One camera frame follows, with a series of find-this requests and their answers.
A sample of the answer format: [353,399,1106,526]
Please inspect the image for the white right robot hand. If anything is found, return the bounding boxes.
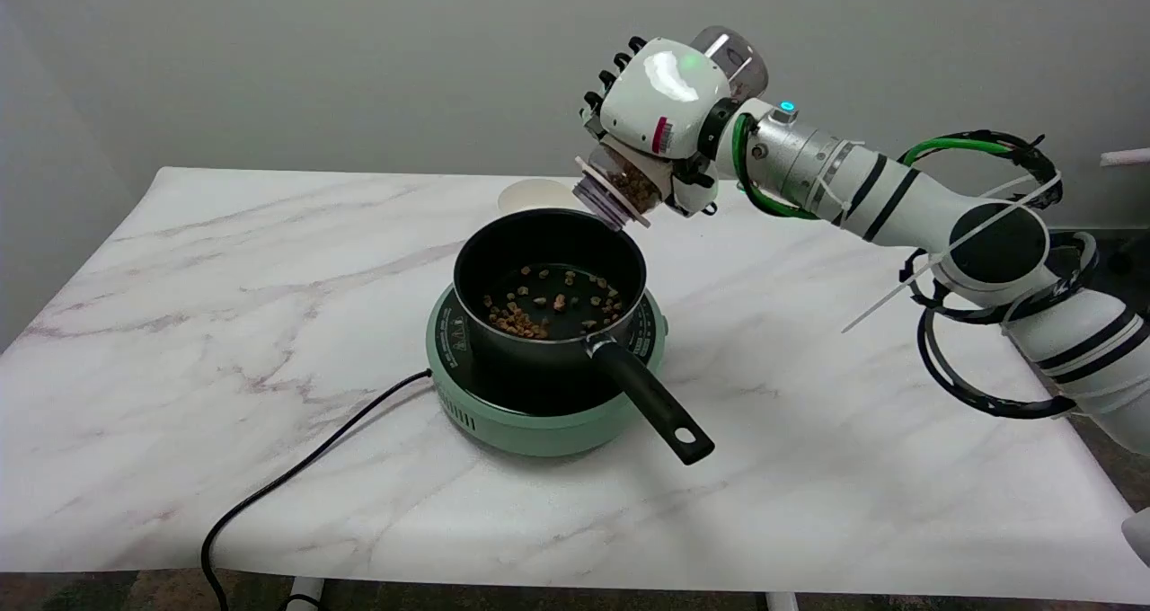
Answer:
[579,36,733,218]

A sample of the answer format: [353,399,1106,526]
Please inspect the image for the clear bottle with nuts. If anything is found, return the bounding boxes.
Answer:
[573,25,770,232]

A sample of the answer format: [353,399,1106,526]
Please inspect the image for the white round lid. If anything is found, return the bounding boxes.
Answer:
[497,178,582,217]

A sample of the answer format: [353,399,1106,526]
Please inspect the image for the brown nuts pile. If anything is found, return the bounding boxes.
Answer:
[482,267,624,341]

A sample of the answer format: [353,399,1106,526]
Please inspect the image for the white zip tie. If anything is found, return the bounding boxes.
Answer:
[842,175,1063,334]

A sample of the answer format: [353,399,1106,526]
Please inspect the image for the green induction cooker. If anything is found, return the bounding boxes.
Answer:
[425,283,668,457]

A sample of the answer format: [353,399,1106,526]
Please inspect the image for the green cable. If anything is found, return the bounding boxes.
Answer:
[732,112,1063,221]

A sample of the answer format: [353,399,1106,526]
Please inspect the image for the black saucepan with handle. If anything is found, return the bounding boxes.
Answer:
[452,208,716,466]

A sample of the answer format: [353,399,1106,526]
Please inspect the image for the black cable loops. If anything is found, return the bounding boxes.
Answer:
[898,232,1099,420]

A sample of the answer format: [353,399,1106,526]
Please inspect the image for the black power cord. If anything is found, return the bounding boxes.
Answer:
[199,368,434,611]

